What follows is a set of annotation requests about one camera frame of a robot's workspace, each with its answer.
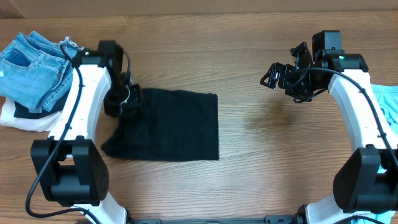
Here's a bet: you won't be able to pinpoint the folded white garment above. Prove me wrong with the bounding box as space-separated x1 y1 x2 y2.
1 98 62 132

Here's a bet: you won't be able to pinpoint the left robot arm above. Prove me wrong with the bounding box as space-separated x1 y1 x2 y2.
25 40 142 223

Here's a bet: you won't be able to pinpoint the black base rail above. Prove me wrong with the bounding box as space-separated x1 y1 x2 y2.
128 214 305 224

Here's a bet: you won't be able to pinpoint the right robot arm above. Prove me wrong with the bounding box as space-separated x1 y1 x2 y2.
260 30 397 224

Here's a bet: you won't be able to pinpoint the folded dark navy garment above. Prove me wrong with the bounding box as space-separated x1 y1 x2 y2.
14 90 69 119

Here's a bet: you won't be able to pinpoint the light blue crumpled shirt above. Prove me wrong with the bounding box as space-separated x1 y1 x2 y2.
371 84 397 224

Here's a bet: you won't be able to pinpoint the black t-shirt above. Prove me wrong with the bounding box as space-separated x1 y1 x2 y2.
101 88 220 162

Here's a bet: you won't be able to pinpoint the blue denim shorts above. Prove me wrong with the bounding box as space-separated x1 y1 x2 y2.
1 31 83 113

